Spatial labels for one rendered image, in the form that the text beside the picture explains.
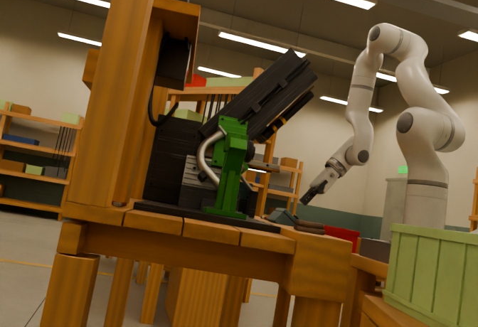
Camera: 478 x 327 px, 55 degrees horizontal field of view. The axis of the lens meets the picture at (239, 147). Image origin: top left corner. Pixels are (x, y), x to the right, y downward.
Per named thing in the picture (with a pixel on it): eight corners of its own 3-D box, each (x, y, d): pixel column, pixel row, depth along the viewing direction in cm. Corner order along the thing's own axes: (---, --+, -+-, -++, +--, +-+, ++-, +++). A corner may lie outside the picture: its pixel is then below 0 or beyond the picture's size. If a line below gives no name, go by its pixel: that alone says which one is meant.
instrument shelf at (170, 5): (190, 84, 235) (192, 76, 235) (198, 16, 146) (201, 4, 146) (141, 74, 232) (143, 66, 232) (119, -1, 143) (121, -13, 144)
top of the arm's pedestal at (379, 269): (432, 278, 158) (434, 266, 159) (502, 300, 127) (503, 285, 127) (346, 264, 153) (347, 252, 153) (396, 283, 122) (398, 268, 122)
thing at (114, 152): (147, 200, 255) (180, 33, 267) (105, 207, 108) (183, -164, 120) (131, 197, 254) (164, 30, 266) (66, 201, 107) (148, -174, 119)
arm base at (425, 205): (427, 247, 153) (432, 190, 155) (470, 254, 134) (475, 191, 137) (376, 239, 148) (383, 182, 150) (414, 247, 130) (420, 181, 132)
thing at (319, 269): (250, 242, 260) (255, 215, 262) (345, 303, 112) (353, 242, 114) (225, 237, 259) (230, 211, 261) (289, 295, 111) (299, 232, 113)
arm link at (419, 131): (457, 190, 141) (463, 114, 144) (412, 180, 133) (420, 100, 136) (425, 188, 151) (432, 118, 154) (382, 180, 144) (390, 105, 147)
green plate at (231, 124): (237, 176, 182) (244, 128, 190) (241, 169, 174) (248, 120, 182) (208, 171, 180) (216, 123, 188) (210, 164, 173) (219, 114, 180)
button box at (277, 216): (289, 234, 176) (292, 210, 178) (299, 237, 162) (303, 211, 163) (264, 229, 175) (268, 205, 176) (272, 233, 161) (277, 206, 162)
